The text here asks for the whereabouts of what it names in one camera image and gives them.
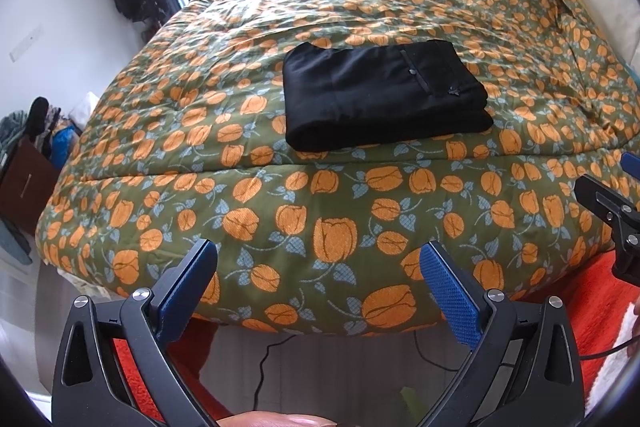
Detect brown wooden nightstand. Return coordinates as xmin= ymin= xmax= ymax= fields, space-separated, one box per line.
xmin=0 ymin=139 xmax=60 ymax=235

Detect green orange floral bedspread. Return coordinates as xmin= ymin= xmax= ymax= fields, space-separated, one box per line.
xmin=35 ymin=0 xmax=639 ymax=336

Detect black cable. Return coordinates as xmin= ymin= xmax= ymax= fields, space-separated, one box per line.
xmin=252 ymin=333 xmax=298 ymax=413

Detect person left hand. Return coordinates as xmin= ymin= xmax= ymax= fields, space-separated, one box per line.
xmin=218 ymin=411 xmax=336 ymax=427

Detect clothes pile beside bed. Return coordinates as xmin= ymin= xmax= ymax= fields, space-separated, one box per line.
xmin=1 ymin=92 xmax=99 ymax=170

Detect red fleece garment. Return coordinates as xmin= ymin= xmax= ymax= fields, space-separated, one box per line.
xmin=112 ymin=250 xmax=640 ymax=423

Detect white wall switch plate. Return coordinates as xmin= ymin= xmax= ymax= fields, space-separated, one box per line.
xmin=9 ymin=25 xmax=43 ymax=63

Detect black pants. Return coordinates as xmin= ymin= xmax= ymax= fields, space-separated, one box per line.
xmin=282 ymin=39 xmax=494 ymax=153

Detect white fluffy sleeve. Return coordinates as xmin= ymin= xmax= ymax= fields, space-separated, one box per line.
xmin=586 ymin=303 xmax=639 ymax=413

